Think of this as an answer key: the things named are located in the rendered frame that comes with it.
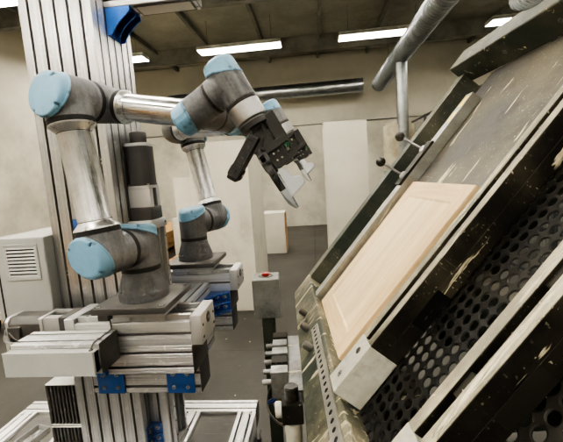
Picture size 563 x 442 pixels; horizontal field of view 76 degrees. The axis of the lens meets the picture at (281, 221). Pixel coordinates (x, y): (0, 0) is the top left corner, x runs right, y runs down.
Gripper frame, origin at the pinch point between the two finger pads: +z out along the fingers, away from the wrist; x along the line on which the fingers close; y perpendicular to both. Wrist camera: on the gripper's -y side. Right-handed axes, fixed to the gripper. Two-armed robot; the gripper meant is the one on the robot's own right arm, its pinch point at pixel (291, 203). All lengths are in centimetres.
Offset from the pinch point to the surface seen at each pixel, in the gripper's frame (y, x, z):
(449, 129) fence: 58, 59, 9
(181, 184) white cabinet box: -172, 445, -93
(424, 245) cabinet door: 22.4, 12.7, 27.4
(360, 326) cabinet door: -2.3, 10.9, 37.7
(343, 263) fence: 0, 55, 32
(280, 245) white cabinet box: -110, 540, 76
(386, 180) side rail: 33, 81, 16
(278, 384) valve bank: -36, 24, 48
